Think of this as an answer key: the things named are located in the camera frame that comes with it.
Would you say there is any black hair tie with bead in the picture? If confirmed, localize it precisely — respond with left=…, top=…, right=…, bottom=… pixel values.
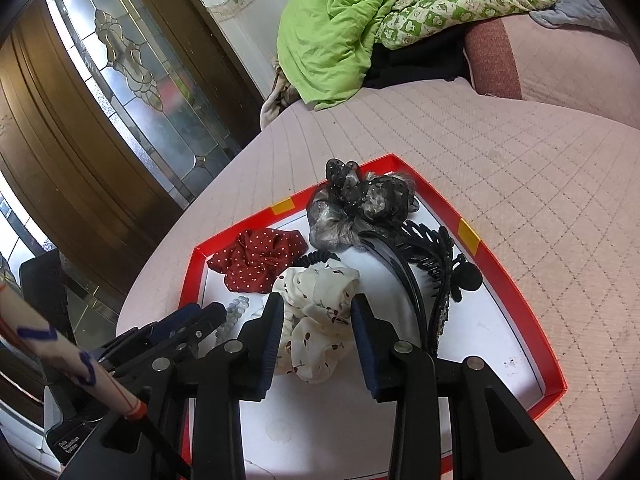
left=295, top=252, right=341, bottom=273

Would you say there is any pink quilted bed mat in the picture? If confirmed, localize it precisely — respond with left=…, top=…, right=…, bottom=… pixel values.
left=116, top=77, right=640, bottom=480

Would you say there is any black ball hair clip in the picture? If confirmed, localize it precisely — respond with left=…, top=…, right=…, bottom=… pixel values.
left=440, top=255, right=483, bottom=306

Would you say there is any wooden door with glass pane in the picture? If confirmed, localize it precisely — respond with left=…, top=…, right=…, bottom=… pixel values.
left=0, top=0, right=268, bottom=311

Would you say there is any grey black organza scrunchie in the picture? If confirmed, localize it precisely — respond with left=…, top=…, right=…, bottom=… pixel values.
left=306, top=158, right=421, bottom=252

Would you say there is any green quilt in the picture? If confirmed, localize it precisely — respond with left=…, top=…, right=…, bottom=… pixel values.
left=274, top=0, right=563, bottom=111

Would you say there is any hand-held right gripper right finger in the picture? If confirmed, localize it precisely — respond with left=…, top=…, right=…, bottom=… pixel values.
left=350, top=294, right=576, bottom=480

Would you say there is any dark cloth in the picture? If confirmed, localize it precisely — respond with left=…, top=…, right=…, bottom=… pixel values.
left=365, top=25, right=473, bottom=91

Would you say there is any red box with white inside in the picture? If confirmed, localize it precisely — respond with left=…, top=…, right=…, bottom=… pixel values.
left=186, top=154, right=569, bottom=480

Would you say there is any pearl bead bracelet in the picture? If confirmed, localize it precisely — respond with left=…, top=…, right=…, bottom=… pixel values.
left=215, top=297, right=266, bottom=348

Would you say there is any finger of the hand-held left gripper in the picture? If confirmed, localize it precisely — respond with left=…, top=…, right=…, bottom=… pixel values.
left=107, top=303, right=227, bottom=376
left=102, top=304, right=203, bottom=361

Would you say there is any cream stick with blue marks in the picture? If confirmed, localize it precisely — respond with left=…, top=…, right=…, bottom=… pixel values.
left=0, top=282, right=193, bottom=480

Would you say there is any pink cushion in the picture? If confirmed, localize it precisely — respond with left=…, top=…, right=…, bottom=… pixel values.
left=462, top=12, right=640, bottom=128

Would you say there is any grey blanket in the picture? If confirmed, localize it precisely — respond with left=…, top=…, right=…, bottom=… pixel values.
left=530, top=0, right=621, bottom=31

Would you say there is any black banana hair clip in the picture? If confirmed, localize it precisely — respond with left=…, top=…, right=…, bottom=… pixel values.
left=357, top=220, right=456, bottom=356

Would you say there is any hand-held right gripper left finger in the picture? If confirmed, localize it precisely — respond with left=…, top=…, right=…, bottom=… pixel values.
left=60, top=292, right=286, bottom=480

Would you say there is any white printed scrunchie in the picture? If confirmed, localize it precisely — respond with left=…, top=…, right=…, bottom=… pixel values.
left=270, top=265, right=362, bottom=385

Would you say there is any red dotted scrunchie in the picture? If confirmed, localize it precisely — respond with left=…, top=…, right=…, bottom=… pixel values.
left=206, top=227, right=308, bottom=295

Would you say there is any beige floral cloth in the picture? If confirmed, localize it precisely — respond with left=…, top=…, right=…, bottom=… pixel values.
left=260, top=60, right=303, bottom=130

